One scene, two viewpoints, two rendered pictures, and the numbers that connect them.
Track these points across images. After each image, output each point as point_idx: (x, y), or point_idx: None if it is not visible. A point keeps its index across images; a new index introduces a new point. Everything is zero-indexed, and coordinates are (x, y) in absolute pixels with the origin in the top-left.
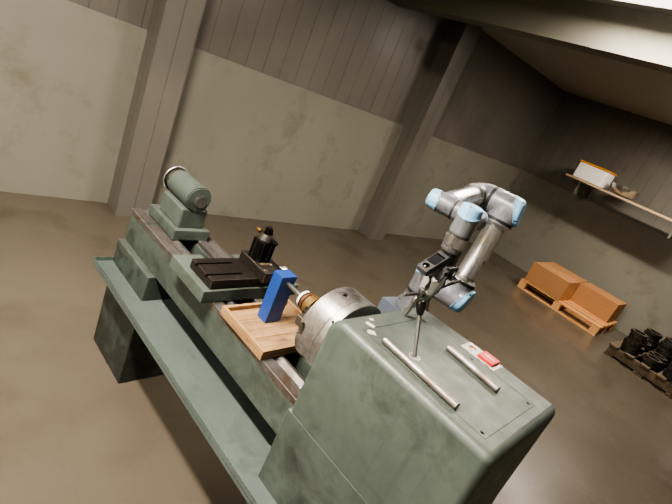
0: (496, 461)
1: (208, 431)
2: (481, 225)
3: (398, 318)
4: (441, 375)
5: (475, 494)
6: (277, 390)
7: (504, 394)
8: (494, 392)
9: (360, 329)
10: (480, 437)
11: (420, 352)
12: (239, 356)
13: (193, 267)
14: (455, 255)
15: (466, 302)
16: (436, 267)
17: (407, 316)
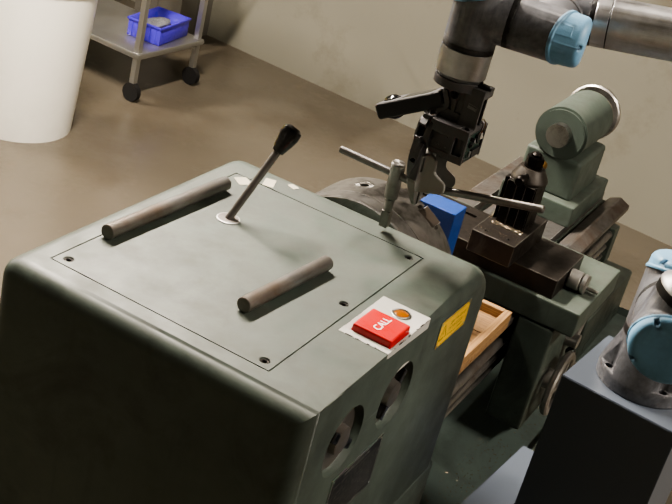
0: (15, 276)
1: None
2: (518, 30)
3: (356, 221)
4: (205, 242)
5: (10, 355)
6: None
7: (251, 325)
8: (238, 309)
9: (234, 170)
10: (51, 253)
11: (256, 229)
12: None
13: None
14: (464, 98)
15: (643, 337)
16: (401, 104)
17: (388, 235)
